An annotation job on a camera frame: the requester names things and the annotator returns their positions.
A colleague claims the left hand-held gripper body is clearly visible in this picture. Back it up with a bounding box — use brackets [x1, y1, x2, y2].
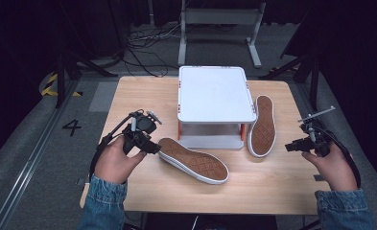
[122, 109, 163, 156]

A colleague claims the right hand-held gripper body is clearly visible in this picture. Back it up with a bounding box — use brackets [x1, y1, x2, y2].
[296, 105, 336, 158]

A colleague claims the black canvas sneaker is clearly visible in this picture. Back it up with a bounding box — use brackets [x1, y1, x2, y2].
[247, 94, 277, 158]
[157, 137, 230, 186]

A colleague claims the person's left hand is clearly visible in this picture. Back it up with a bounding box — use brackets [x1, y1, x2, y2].
[94, 136, 147, 185]

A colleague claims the person's right hand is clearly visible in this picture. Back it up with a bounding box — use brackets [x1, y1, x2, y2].
[301, 142, 359, 192]

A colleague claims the black tripod stand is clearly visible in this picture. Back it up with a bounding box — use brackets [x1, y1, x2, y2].
[55, 47, 119, 110]
[258, 52, 322, 112]

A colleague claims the white two-tier shoe rack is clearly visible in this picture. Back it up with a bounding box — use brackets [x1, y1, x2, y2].
[177, 65, 258, 150]

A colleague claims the yellow black hazard tape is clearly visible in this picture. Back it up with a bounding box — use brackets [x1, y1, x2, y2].
[40, 72, 83, 98]

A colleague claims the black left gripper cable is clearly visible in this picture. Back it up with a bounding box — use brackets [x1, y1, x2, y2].
[88, 109, 146, 182]

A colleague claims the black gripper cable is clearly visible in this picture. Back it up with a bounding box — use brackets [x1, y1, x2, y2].
[88, 109, 146, 182]
[315, 125, 363, 189]

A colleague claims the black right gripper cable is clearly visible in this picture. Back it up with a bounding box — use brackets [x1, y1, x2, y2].
[315, 125, 363, 189]

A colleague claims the bundle of black floor cables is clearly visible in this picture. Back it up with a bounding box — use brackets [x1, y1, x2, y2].
[124, 21, 184, 79]

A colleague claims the grey metal floor rail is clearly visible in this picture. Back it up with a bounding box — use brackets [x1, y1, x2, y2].
[0, 80, 82, 230]

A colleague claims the grey metal stand frame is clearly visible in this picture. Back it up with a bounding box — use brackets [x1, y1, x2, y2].
[177, 0, 268, 69]

